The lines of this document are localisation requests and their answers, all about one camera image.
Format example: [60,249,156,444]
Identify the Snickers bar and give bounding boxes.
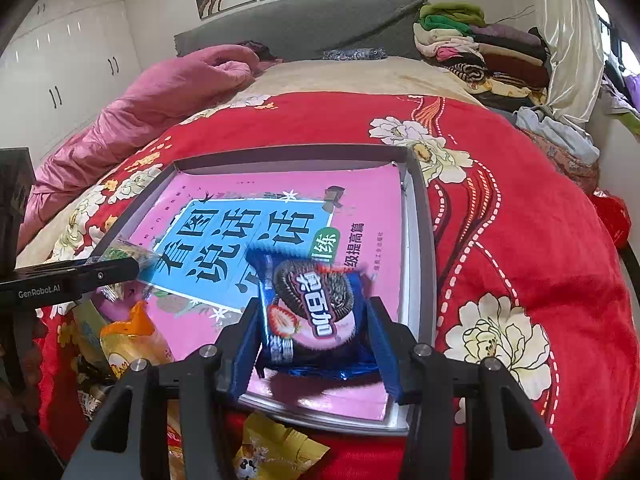
[77,370,116,422]

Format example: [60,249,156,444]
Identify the orange rice cracker pack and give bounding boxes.
[100,300,175,379]

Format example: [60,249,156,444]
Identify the clear crispy cake pack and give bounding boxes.
[87,240,160,304]

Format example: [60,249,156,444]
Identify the yellow Alpenliebe candy pack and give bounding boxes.
[233,412,330,480]

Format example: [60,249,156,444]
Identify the blue Oreo pack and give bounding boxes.
[245,247,378,380]

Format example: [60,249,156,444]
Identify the white wardrobe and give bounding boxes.
[1,0,140,165]

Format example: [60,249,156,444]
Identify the red floral blanket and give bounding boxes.
[52,92,639,479]

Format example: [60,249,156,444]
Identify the pink Chinese workbook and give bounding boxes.
[103,162,402,427]

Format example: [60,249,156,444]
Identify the dark shallow box tray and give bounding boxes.
[89,143,440,437]

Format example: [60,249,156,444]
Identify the pink quilt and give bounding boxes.
[17,44,260,250]

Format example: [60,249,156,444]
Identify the red plastic bag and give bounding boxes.
[590,188,632,249]

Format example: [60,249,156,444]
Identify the grey clothes pile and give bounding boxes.
[514,106,600,165]

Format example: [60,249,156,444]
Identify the grey headboard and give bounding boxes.
[175,0,426,62]

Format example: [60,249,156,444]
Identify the folded clothes stack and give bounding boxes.
[413,2,552,112]

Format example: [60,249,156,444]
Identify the clothes on window sill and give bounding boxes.
[600,61,639,136]

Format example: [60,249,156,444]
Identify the patterned small pillow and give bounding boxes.
[322,48,387,62]

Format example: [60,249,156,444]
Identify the window with bars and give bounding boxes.
[593,0,640,75]

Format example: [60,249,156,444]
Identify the cream satin curtain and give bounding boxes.
[535,0,605,128]

